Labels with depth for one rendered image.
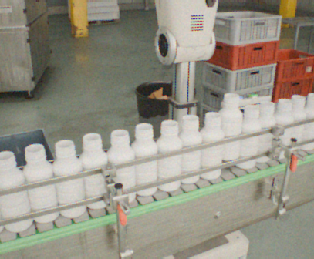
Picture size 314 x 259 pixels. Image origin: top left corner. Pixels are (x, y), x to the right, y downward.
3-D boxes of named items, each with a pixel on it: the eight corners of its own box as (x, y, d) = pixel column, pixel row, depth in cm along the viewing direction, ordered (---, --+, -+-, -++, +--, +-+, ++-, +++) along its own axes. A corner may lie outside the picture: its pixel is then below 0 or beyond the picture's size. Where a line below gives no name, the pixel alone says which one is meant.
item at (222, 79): (229, 95, 307) (231, 71, 298) (200, 83, 338) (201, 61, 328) (274, 85, 337) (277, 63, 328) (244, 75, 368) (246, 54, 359)
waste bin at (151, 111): (150, 184, 261) (150, 103, 234) (128, 156, 298) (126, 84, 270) (202, 170, 279) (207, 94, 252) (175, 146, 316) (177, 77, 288)
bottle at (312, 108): (316, 152, 100) (329, 99, 93) (297, 151, 101) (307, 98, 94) (310, 142, 106) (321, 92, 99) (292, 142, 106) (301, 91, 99)
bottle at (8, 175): (10, 238, 67) (-8, 167, 60) (1, 222, 71) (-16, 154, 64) (38, 226, 70) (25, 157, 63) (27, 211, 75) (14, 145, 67)
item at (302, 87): (274, 103, 354) (277, 82, 345) (247, 91, 387) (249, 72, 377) (312, 95, 381) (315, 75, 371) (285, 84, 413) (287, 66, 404)
